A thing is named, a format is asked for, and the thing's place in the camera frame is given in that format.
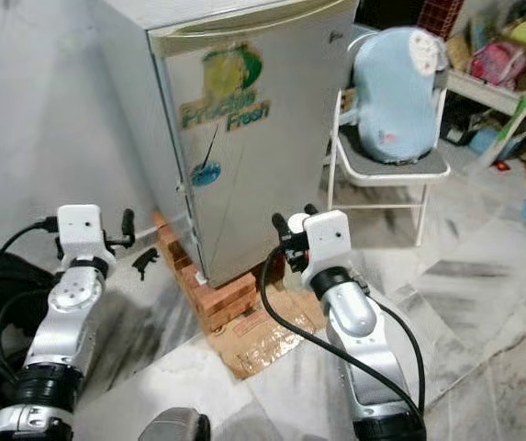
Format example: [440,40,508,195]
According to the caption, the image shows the pink bag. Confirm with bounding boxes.
[469,39,526,88]

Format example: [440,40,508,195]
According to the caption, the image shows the green white cardboard box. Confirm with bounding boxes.
[487,92,526,166]

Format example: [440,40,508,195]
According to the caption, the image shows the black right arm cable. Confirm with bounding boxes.
[258,253,429,433]

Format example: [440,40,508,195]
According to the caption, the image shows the red plastic crate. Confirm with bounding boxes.
[417,0,465,38]

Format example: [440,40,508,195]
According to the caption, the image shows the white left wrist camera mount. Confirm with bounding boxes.
[57,204,107,267]

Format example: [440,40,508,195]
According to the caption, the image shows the silver mini fridge cabinet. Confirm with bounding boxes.
[88,0,357,275]

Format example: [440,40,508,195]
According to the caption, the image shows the brown cardboard sheet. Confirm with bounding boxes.
[206,280,328,380]

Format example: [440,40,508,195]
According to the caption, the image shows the black bag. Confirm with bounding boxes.
[0,243,52,433]

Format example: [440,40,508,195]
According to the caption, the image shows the small black forked object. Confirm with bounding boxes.
[131,249,159,278]

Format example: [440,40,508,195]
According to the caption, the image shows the small blue box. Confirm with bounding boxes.
[467,127,500,154]

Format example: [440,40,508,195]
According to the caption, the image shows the white folding chair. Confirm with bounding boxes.
[327,87,453,247]

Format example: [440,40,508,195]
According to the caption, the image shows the light blue backpack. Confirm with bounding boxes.
[352,26,449,166]

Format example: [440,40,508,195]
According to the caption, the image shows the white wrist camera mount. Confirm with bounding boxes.
[57,204,107,267]
[302,210,353,284]

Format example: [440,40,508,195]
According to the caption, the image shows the grey robot left leg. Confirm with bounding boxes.
[139,408,213,441]

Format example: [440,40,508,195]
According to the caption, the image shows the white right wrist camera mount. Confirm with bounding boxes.
[302,210,353,284]

